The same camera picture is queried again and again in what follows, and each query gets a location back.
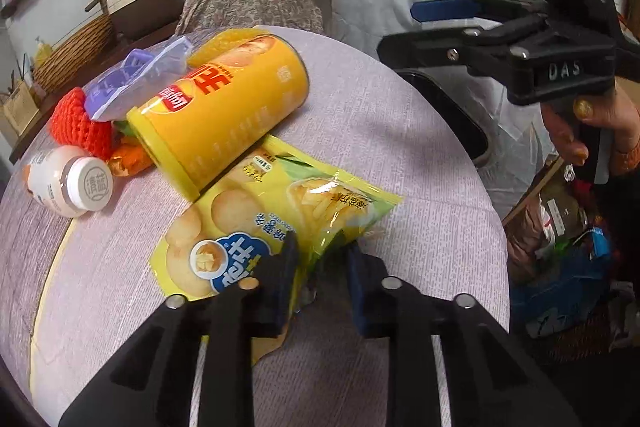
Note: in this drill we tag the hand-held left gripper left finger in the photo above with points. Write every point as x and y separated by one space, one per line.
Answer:
282 287

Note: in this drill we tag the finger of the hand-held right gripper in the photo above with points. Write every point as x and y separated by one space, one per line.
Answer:
430 52
440 10

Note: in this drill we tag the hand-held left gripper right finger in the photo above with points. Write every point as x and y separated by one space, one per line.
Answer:
361 297

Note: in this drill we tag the yellow chip bag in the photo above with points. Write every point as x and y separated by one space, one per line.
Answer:
300 197

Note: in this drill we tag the yellow chip can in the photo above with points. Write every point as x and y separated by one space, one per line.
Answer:
225 117

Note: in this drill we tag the white drink bottle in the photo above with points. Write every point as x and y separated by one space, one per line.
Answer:
55 182

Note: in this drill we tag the purple plastic packet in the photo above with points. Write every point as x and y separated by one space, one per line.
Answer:
125 82

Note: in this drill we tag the red crocheted pouch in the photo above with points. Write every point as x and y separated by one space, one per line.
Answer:
70 117

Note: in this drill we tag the person's right forearm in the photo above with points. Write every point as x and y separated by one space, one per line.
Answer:
627 162

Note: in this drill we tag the person's right hand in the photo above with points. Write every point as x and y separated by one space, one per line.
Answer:
562 127

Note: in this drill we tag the orange wrapper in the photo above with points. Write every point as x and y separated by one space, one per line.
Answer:
130 159

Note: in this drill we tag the blue plastic bag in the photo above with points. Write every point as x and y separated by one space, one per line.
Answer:
560 292

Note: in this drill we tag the brown pot with cream lid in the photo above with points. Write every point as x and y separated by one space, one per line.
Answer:
145 7

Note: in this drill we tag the wicker basket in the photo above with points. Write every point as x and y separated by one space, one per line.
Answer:
70 52

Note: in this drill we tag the beige utensil box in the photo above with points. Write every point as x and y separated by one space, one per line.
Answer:
20 104

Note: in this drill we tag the yellow soap bottle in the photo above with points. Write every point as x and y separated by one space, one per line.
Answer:
43 54

